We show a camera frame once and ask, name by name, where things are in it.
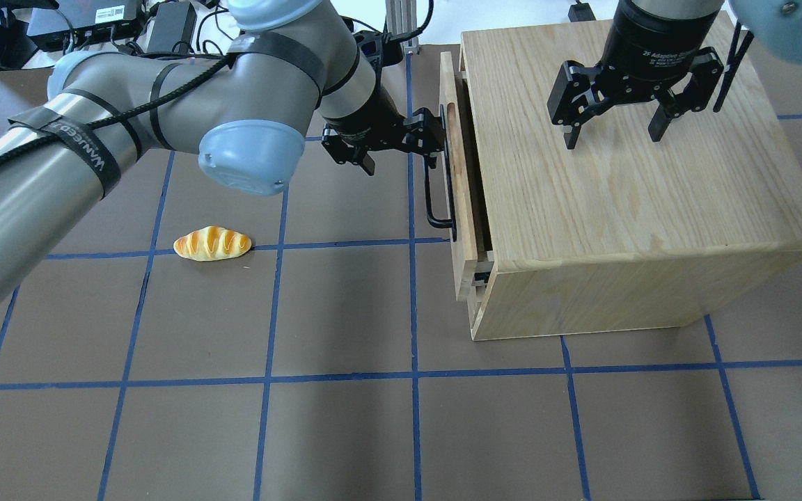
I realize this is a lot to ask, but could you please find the wooden drawer cabinet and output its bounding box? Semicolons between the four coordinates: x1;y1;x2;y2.
459;20;802;340

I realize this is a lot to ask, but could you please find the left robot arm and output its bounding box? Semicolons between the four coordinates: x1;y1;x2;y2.
0;1;446;303

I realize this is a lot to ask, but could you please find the black drawer handle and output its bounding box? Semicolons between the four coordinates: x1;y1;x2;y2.
423;104;459;242

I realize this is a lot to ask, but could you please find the aluminium frame post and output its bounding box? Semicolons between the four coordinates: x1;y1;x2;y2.
384;0;419;41

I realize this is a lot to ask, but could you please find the wooden drawer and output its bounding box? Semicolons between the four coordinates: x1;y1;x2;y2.
439;51;494;301

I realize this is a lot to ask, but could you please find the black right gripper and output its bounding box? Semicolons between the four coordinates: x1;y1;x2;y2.
547;1;725;151

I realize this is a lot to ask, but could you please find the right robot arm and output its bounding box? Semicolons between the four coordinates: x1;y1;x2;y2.
547;1;802;150

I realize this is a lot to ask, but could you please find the black cable bundle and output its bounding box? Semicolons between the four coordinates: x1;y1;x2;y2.
0;0;235;70

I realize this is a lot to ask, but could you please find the toy bread loaf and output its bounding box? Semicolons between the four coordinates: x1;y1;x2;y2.
173;225;253;261

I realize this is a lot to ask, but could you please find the brown paper table mat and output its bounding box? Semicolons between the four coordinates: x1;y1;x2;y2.
0;47;802;500

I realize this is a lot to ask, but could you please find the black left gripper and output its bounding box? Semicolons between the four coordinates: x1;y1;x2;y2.
321;88;446;177

